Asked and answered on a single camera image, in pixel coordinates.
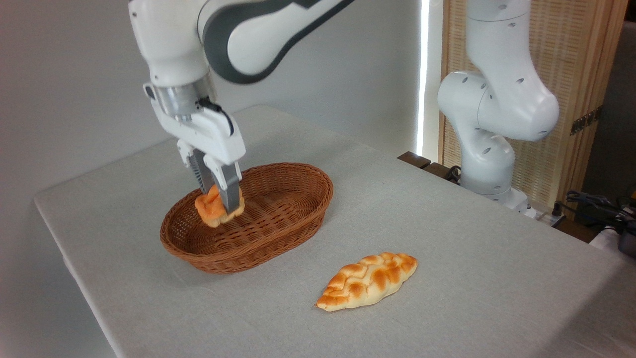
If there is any wooden bamboo folding screen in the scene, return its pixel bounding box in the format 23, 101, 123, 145
439, 0, 630, 215

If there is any black cable bundle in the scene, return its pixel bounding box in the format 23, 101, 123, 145
563, 190, 636, 235

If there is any brown oval wicker basket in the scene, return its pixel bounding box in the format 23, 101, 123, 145
160, 163, 334, 274

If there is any dark brown wooden base board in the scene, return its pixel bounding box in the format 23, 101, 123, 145
397, 151, 463, 185

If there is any round golden bread roll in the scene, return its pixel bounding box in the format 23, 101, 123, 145
194, 184, 245, 228

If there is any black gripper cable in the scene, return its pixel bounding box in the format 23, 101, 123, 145
198, 97, 235, 136

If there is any long braided bread loaf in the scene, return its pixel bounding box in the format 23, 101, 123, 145
316, 252, 418, 312

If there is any grey tablecloth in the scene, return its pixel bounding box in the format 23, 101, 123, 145
34, 104, 636, 358

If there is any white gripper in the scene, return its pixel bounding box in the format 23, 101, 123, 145
144, 83, 247, 216

